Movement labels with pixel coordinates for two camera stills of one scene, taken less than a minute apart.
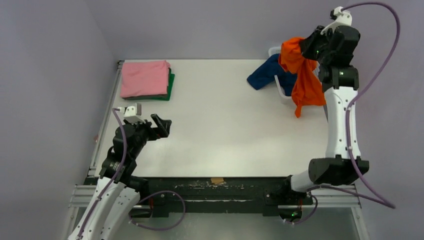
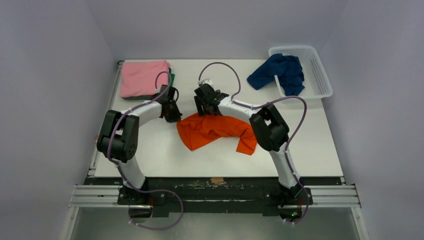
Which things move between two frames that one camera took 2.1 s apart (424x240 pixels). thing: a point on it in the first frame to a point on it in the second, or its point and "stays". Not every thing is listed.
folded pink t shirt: x=140 y=78 stays
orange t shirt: x=307 y=88 to x=196 y=131
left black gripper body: x=145 y=132 to x=174 y=114
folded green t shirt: x=161 y=97 stays
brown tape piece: x=215 y=181 stays
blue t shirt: x=266 y=74 stays
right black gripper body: x=311 y=46 to x=203 y=106
